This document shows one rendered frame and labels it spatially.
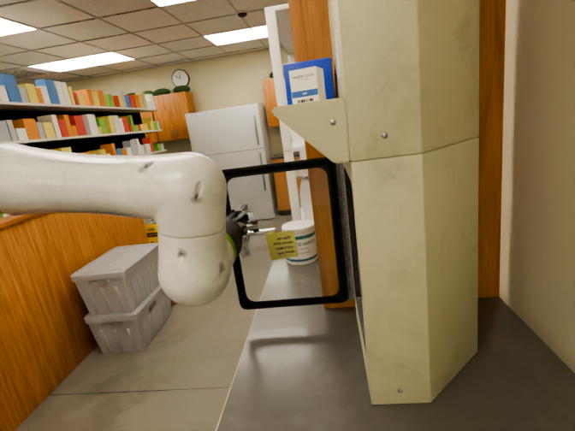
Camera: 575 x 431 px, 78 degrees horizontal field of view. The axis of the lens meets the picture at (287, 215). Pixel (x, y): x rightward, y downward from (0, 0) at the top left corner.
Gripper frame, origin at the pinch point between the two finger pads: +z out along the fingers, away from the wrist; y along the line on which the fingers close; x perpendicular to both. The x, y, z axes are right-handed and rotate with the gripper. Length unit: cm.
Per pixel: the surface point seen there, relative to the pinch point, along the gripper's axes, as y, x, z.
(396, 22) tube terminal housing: -34, -32, -27
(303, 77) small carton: -19.6, -27.6, -18.5
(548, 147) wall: -69, -8, -3
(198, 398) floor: 65, 128, 81
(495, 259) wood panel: -65, 23, 10
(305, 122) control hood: -19.4, -20.1, -27.1
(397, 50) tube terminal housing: -34, -29, -27
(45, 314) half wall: 169, 80, 106
